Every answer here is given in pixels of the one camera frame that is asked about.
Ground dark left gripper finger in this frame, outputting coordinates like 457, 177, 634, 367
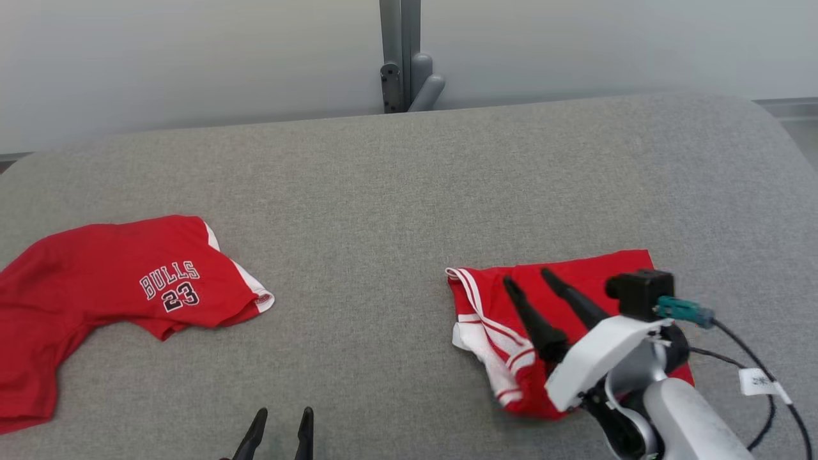
295, 406, 315, 460
220, 408, 269, 460

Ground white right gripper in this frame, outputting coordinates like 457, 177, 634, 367
502, 268, 673, 412

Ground red shorts with striped trim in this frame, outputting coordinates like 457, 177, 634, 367
445, 249, 696, 420

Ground red Bulls 23 jersey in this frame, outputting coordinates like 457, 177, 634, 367
0, 215, 275, 435

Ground teal right camera connector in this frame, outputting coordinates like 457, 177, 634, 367
653, 295, 716, 330

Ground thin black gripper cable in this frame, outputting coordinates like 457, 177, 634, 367
689, 347, 778, 451

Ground thick black camera cable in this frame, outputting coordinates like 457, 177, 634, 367
711, 318, 814, 460

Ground white cable label tag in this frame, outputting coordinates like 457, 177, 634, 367
739, 367, 794, 405

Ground grey metal upright post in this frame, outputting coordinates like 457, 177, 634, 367
379, 0, 422, 114

